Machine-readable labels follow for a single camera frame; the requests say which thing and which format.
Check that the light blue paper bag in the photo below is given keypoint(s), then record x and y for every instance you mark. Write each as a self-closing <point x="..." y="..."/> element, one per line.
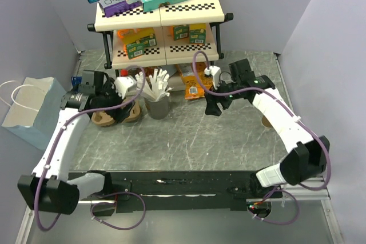
<point x="33" y="109"/>

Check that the wrapped white straws bundle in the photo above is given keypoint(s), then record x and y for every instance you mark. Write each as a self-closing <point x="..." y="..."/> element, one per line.
<point x="154" y="87"/>

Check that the green box behind left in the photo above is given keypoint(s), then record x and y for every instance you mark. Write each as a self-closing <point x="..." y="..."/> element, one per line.
<point x="149" y="40"/>

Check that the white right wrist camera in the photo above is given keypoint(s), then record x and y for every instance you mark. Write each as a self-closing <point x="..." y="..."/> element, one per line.
<point x="214" y="72"/>

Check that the orange snack bag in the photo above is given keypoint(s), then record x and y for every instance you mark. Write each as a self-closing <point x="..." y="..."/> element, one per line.
<point x="192" y="88"/>

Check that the yellow green box right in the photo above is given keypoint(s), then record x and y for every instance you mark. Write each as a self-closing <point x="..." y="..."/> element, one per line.
<point x="197" y="33"/>

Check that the orange box left shelf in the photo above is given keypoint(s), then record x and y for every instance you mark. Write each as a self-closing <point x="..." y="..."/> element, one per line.
<point x="128" y="36"/>

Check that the brown paper coffee cup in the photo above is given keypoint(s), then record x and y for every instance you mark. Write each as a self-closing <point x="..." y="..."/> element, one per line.
<point x="266" y="122"/>

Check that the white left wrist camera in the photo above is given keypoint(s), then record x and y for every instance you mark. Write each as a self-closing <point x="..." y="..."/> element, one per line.
<point x="125" y="84"/>

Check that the purple toothpaste box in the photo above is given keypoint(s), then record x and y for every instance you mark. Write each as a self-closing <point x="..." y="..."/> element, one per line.
<point x="120" y="0"/>

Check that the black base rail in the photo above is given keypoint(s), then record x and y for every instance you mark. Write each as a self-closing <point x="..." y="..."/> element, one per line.
<point x="183" y="190"/>

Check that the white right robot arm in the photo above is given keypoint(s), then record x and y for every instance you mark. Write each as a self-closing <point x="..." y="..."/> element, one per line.
<point x="305" y="155"/>

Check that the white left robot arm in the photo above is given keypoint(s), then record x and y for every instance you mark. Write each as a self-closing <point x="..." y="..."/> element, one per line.
<point x="49" y="188"/>

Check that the green box right shelf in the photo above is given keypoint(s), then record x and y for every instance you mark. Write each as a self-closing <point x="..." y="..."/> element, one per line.
<point x="179" y="32"/>

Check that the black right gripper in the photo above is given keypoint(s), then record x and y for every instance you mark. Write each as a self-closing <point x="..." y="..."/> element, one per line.
<point x="212" y="108"/>

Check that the grey straw holder cup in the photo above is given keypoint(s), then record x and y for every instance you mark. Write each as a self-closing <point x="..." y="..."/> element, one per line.
<point x="158" y="109"/>

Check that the blue chips bag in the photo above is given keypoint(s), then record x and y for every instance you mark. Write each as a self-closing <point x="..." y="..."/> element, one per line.
<point x="76" y="80"/>

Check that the green box front left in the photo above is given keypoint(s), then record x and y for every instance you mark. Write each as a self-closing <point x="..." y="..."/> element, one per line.
<point x="135" y="49"/>

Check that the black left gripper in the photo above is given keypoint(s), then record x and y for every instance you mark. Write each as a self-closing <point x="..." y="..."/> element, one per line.
<point x="119" y="114"/>

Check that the cream two-tier shelf rack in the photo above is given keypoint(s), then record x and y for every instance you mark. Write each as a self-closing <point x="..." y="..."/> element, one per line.
<point x="167" y="51"/>

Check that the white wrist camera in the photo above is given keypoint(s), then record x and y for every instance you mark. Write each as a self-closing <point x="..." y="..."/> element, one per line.
<point x="125" y="84"/>
<point x="214" y="72"/>

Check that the brown cardboard cup carrier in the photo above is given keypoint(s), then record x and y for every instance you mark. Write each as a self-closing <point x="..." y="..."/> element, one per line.
<point x="106" y="118"/>

